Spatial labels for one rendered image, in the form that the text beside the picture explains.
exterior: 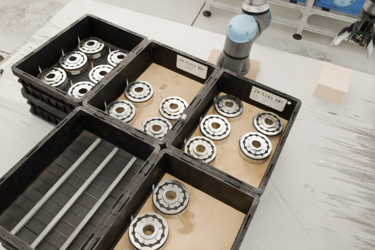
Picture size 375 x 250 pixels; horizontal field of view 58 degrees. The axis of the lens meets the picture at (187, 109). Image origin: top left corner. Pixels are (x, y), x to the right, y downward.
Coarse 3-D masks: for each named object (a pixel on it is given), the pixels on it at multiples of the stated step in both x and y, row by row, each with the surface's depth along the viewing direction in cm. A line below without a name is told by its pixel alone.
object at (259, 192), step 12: (228, 72) 118; (204, 96) 109; (288, 96) 112; (192, 108) 105; (288, 132) 102; (168, 144) 96; (192, 156) 94; (276, 156) 96; (216, 168) 92; (240, 180) 90; (264, 180) 90
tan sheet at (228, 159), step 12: (252, 108) 121; (240, 120) 117; (240, 132) 113; (228, 144) 110; (276, 144) 111; (228, 156) 107; (240, 156) 107; (228, 168) 104; (240, 168) 104; (252, 168) 104; (264, 168) 105; (252, 180) 102
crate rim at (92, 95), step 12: (144, 48) 123; (168, 48) 124; (132, 60) 119; (204, 60) 121; (120, 72) 115; (216, 72) 118; (204, 84) 113; (96, 108) 103; (120, 120) 100; (180, 120) 102; (144, 132) 98; (168, 132) 99
